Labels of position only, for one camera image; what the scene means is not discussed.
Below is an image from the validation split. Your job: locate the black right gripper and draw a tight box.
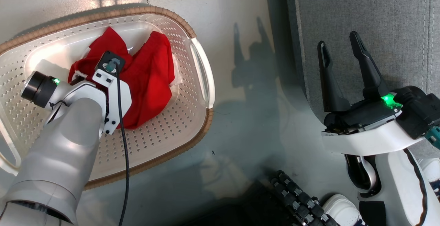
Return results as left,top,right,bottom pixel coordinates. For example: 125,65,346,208
317,31,403,133

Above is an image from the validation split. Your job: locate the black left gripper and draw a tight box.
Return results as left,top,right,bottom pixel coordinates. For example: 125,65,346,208
21,70,61,109

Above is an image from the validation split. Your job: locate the plain red garment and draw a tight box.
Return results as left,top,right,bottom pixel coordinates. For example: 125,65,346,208
68,27,182,130

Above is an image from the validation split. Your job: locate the grey fabric sofa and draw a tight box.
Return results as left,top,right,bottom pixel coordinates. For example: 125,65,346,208
275,0,440,171

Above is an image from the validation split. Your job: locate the white perforated laundry basket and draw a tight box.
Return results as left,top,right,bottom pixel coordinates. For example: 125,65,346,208
0,6,216,190

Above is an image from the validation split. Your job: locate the right camera cable teal connector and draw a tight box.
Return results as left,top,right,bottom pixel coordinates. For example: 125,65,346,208
402,126,440,226

